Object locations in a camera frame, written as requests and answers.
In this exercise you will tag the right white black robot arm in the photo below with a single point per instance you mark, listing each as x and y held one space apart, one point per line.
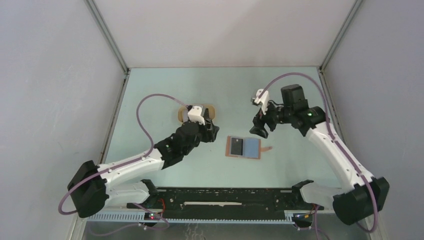
360 193

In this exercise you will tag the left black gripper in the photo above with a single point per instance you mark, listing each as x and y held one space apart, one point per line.
210 134

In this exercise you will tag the aluminium frame rail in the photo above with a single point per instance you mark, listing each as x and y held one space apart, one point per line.
202 204

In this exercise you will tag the black credit card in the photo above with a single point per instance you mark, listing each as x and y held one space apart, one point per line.
236 146

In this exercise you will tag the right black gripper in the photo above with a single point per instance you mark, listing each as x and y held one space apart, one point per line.
259 122

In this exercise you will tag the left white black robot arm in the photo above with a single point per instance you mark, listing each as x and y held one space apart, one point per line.
94 187

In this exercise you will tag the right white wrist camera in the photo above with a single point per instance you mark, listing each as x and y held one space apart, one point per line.
261 98

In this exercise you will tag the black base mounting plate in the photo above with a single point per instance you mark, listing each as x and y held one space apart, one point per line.
226 204

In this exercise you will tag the brown leather card holder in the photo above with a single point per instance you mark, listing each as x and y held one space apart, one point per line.
252 148

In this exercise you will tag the beige oval card tray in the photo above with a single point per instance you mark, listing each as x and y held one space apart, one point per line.
182 114

